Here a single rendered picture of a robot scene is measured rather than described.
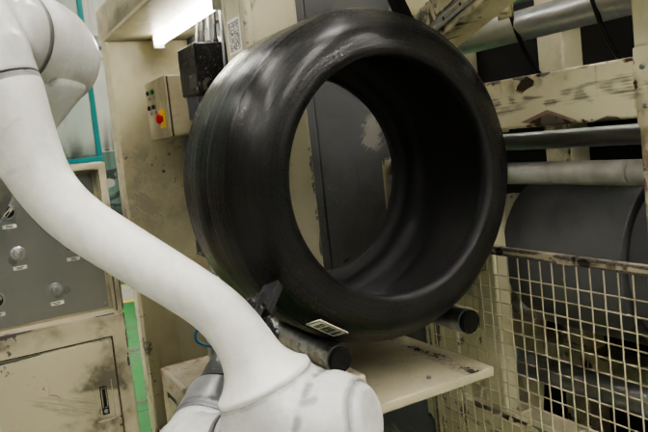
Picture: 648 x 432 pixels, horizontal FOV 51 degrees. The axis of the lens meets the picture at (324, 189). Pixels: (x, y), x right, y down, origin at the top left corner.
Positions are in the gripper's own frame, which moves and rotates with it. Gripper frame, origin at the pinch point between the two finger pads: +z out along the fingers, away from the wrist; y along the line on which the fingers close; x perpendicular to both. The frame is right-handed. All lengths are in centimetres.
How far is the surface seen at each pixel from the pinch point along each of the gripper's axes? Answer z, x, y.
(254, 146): 11.5, 7.0, -19.3
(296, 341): 12.5, -8.9, 16.2
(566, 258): 33, 36, 33
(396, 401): 7.9, 3.6, 31.7
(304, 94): 19.0, 15.6, -21.0
